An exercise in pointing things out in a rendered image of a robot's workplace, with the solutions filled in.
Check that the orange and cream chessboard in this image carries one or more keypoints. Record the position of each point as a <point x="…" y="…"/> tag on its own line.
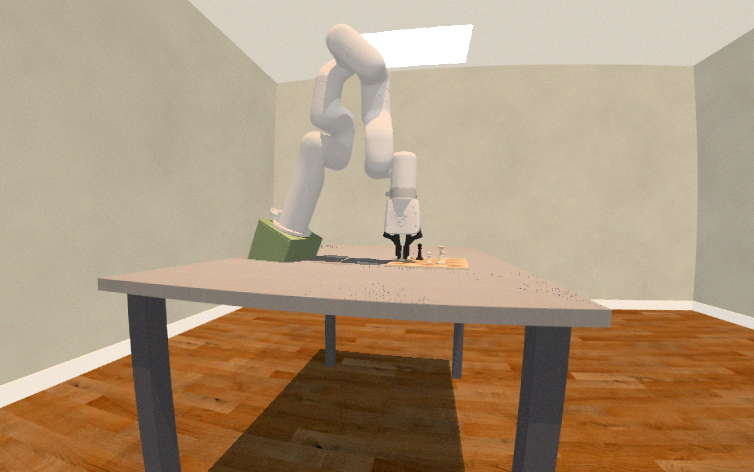
<point x="455" y="264"/>

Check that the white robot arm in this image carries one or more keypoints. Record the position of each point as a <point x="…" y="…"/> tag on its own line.
<point x="318" y="149"/>

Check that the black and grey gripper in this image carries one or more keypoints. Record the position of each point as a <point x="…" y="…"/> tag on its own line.
<point x="401" y="218"/>

